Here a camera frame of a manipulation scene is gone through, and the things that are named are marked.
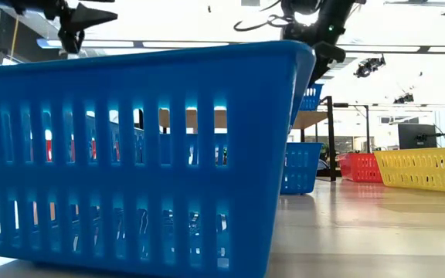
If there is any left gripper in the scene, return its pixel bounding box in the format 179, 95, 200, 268
43, 0, 118, 55

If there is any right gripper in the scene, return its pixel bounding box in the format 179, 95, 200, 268
308, 40, 346, 88

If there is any blue plastic slotted basket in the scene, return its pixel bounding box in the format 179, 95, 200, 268
0, 39, 317, 278
298, 83, 324, 112
280, 141, 324, 195

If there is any red plastic slotted basket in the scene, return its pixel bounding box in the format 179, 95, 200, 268
338, 152, 384, 184
29, 133, 121, 163

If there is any yellow plastic slotted basket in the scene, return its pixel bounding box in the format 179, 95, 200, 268
373, 146, 445, 195

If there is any ceiling air vent grille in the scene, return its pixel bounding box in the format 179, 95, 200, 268
328, 56, 358, 80

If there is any long ceiling light bar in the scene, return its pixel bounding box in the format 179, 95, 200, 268
36, 37, 231, 50
338, 44, 445, 54

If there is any black computer monitor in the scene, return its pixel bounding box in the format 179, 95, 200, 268
397, 123, 438, 151

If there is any ceiling track fixture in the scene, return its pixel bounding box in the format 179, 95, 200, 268
383, 0, 445, 8

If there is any black ceiling-mounted camera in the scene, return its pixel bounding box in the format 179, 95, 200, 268
393, 92, 416, 105
353, 54, 387, 79

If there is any yellow hanging strap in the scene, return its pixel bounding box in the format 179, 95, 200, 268
8, 15, 21, 63

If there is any black metal stand frame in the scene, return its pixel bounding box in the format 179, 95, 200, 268
332, 102, 371, 154

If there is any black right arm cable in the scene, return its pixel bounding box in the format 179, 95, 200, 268
233, 14, 285, 32

